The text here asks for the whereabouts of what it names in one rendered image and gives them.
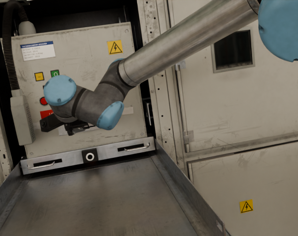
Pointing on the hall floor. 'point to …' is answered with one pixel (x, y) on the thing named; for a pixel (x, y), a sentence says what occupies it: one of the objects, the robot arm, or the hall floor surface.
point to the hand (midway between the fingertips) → (71, 130)
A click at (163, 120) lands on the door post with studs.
